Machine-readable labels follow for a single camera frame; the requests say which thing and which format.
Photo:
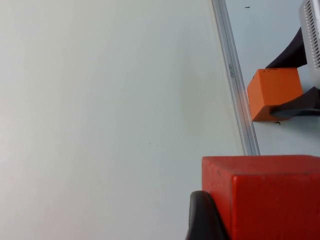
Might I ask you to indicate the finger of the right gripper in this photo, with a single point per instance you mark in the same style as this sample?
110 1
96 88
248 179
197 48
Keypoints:
290 53
300 106

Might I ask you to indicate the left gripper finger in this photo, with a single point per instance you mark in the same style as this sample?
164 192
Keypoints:
202 220

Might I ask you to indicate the orange cube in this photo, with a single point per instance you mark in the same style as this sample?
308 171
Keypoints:
272 92

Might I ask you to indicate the red cube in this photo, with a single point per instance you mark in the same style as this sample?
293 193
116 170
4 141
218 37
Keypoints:
270 200

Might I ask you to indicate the grey-framed whiteboard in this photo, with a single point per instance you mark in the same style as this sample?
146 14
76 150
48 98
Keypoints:
265 32

